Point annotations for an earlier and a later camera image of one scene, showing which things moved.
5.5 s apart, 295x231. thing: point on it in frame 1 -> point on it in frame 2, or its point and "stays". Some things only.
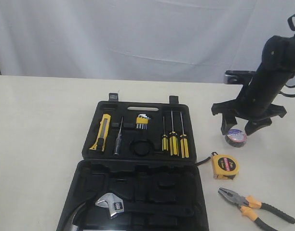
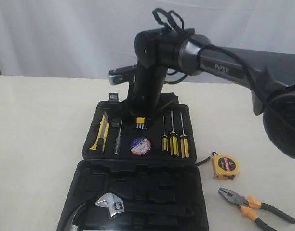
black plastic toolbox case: [138, 172] stays
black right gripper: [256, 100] -> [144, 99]
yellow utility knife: [104, 127] stays
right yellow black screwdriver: [184, 142] stays
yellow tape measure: [225, 167] stays
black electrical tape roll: [236, 138] -> [140, 146]
